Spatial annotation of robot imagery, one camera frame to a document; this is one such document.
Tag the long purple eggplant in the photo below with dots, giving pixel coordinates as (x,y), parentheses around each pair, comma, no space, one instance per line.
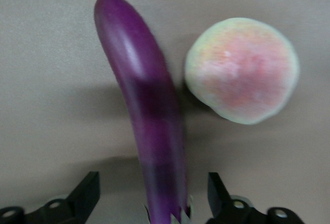
(152,105)

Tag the brown table cover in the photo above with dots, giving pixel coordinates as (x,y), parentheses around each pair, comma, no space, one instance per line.
(51,54)

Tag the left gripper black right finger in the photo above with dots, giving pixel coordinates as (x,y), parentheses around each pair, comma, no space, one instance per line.
(237,211)

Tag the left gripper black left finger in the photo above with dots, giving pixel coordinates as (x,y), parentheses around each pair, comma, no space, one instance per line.
(69,206)

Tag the pale green pink peach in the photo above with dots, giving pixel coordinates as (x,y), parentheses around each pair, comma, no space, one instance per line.
(242,72)

